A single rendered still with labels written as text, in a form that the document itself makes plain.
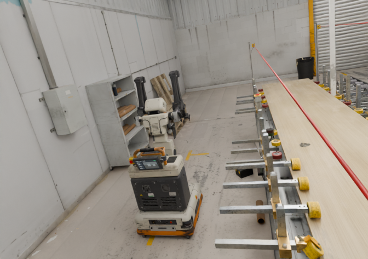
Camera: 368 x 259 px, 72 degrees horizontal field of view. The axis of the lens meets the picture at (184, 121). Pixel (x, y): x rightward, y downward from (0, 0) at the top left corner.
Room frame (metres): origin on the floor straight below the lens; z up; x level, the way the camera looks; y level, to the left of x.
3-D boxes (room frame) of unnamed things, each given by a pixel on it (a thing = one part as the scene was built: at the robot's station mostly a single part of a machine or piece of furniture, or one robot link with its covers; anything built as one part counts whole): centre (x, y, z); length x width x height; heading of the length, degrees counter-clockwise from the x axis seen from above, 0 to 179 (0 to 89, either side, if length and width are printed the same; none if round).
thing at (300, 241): (0.88, -0.43, 0.95); 0.10 x 0.04 x 0.10; 74
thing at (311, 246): (0.87, -0.45, 0.93); 0.09 x 0.08 x 0.09; 74
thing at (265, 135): (1.67, -0.55, 0.94); 0.04 x 0.04 x 0.48; 74
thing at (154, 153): (2.38, 0.37, 0.87); 0.23 x 0.15 x 0.11; 74
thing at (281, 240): (0.92, -0.34, 0.95); 0.14 x 0.06 x 0.05; 164
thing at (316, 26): (4.30, -2.47, 1.25); 0.15 x 0.08 x 1.10; 164
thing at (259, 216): (2.27, -0.62, 0.04); 0.30 x 0.08 x 0.08; 164
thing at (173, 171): (2.40, 0.37, 0.59); 0.55 x 0.34 x 0.83; 74
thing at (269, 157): (1.43, -0.49, 0.90); 0.04 x 0.04 x 0.48; 74
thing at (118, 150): (4.50, 1.13, 0.78); 0.90 x 0.45 x 1.55; 164
